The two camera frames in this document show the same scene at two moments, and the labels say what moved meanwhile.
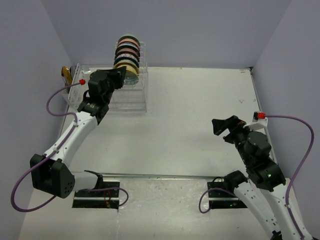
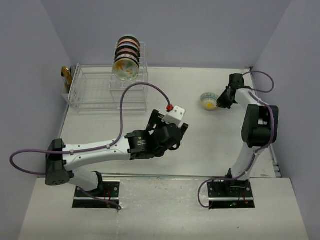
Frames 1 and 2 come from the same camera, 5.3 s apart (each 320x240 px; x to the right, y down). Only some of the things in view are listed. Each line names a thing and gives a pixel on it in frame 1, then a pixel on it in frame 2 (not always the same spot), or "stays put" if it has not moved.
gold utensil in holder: [67, 75] stays put
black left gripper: [118, 75] -> [156, 121]
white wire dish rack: [127, 98] stays put
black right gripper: [233, 124] -> [221, 102]
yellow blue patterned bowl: [132, 73] -> [208, 101]
